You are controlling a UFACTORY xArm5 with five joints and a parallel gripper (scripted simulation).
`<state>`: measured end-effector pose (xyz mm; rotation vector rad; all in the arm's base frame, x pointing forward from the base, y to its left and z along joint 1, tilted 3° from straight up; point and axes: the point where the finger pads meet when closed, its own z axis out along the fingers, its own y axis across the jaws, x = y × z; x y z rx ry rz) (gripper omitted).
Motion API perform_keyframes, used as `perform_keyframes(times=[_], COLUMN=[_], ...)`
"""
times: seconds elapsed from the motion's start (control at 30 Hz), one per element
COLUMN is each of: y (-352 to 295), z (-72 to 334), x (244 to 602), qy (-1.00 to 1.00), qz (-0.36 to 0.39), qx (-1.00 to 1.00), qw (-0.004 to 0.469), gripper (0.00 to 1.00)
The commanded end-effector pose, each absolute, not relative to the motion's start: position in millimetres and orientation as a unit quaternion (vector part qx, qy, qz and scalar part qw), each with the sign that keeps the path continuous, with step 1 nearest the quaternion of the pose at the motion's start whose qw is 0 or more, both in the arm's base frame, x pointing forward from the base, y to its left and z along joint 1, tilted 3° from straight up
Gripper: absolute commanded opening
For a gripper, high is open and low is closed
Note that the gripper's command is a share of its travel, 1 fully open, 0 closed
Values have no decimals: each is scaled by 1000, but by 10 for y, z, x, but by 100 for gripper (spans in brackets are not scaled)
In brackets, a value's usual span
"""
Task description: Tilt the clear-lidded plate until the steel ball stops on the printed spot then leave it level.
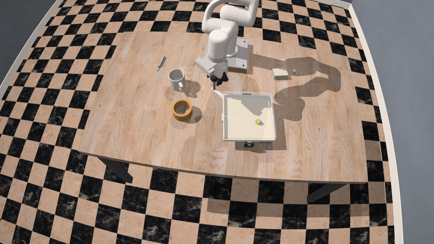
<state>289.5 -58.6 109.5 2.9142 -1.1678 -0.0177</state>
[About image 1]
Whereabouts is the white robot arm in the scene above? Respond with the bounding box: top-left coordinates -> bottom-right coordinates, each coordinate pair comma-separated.
195,0 -> 259,77

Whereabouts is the tan hollow ring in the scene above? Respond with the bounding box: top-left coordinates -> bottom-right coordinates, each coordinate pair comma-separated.
172,99 -> 193,121

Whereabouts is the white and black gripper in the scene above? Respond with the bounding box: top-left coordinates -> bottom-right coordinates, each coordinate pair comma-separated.
213,61 -> 229,86

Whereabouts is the grey mug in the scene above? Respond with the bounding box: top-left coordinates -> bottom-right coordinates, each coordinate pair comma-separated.
169,69 -> 185,92

